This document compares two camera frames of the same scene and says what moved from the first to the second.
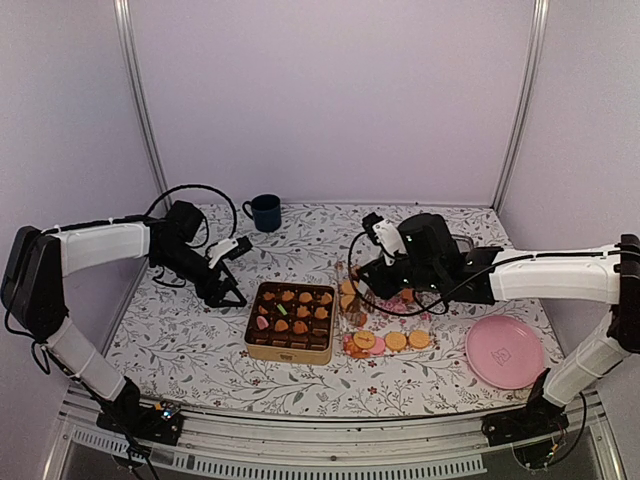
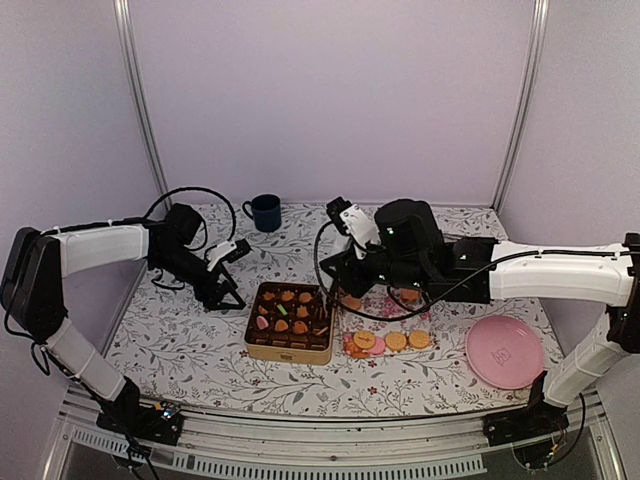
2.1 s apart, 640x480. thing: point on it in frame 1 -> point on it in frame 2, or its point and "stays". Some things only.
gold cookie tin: x=291 y=323 stays
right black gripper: x=378 y=281 -> x=348 y=276
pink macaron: x=379 y=348 stays
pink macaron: x=262 y=322 stays
